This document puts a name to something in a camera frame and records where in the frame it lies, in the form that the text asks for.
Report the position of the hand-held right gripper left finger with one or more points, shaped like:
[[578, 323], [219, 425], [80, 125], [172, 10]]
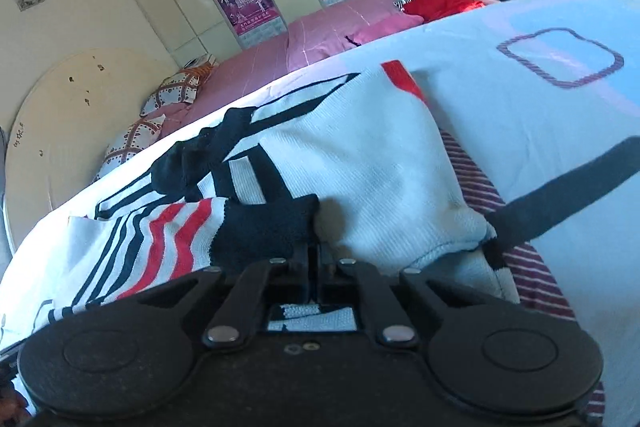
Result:
[[303, 264]]

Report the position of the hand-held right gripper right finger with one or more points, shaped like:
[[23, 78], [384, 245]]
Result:
[[330, 266]]

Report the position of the white black red striped sweater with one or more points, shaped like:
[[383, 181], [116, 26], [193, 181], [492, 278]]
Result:
[[370, 157]]

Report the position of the pink bedsheet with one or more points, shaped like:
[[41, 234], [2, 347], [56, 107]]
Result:
[[310, 42]]

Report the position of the pink garment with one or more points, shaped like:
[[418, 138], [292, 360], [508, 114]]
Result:
[[390, 29]]

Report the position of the cream round headboard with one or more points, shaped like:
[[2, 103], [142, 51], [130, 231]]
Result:
[[75, 117]]

